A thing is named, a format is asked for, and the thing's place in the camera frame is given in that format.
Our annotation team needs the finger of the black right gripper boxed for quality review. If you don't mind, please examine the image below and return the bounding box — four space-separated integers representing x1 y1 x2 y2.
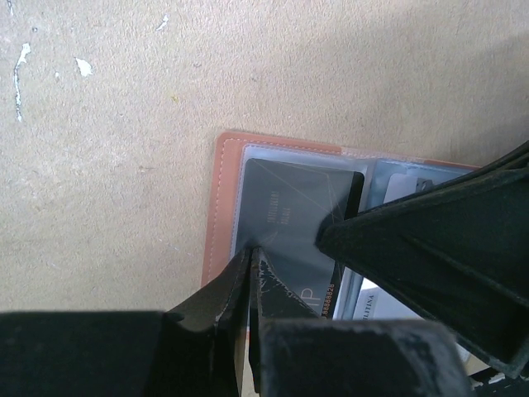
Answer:
316 140 529 380

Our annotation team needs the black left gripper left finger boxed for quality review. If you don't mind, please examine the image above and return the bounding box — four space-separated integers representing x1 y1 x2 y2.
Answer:
1 250 250 396

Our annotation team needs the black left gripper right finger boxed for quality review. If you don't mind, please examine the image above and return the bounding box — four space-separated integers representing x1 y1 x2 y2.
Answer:
250 248 474 396

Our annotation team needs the pink leather card holder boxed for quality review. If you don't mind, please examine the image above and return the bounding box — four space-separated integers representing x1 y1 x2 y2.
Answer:
202 132 470 318

